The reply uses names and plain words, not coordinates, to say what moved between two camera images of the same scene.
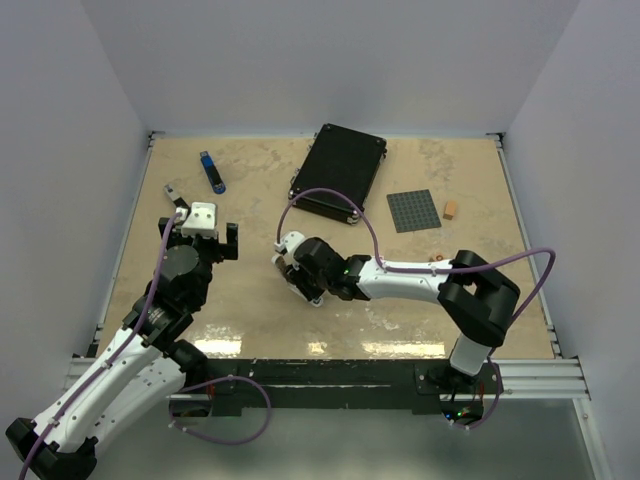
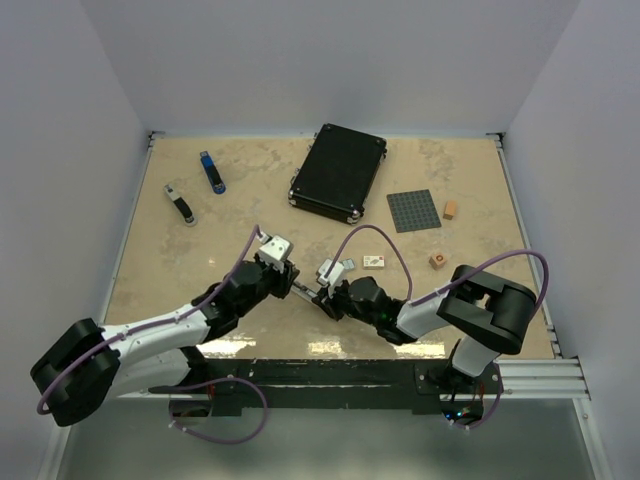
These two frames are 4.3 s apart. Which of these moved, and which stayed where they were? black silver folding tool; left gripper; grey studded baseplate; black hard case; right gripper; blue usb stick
Moved: right gripper; left gripper
Stayed: grey studded baseplate; black silver folding tool; black hard case; blue usb stick
